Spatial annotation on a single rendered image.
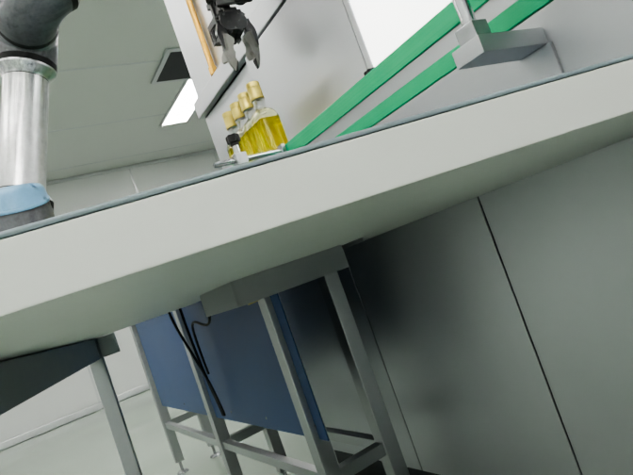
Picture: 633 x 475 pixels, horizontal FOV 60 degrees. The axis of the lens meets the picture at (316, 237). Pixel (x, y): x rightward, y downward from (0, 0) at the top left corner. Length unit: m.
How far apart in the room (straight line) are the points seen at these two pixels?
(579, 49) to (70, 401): 6.68
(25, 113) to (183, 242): 1.00
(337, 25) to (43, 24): 0.58
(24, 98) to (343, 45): 0.66
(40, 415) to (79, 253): 6.75
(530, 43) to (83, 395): 6.65
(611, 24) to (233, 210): 0.49
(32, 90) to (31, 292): 1.02
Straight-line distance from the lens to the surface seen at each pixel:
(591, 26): 0.68
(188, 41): 2.09
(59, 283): 0.26
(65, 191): 7.31
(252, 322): 1.39
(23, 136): 1.23
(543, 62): 0.70
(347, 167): 0.28
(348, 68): 1.26
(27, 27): 1.23
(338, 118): 1.03
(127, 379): 7.08
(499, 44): 0.64
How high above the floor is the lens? 0.69
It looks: 3 degrees up
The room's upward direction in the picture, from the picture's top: 20 degrees counter-clockwise
